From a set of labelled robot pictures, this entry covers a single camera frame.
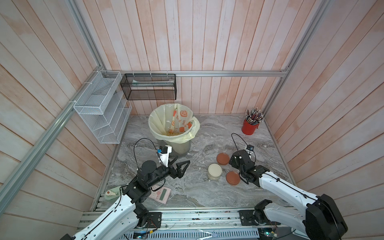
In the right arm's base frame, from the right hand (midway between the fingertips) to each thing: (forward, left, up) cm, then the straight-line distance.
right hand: (237, 157), depth 88 cm
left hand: (-11, +31, +14) cm, 36 cm away
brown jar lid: (+4, +7, -9) cm, 12 cm away
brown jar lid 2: (-10, +3, -6) cm, 12 cm away
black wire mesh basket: (+45, +58, +19) cm, 76 cm away
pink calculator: (-21, +44, -5) cm, 49 cm away
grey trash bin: (+4, +36, +2) cm, 36 cm away
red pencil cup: (+25, -13, -3) cm, 28 cm away
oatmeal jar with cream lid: (-9, +14, -1) cm, 17 cm away
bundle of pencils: (+26, -15, +8) cm, 31 cm away
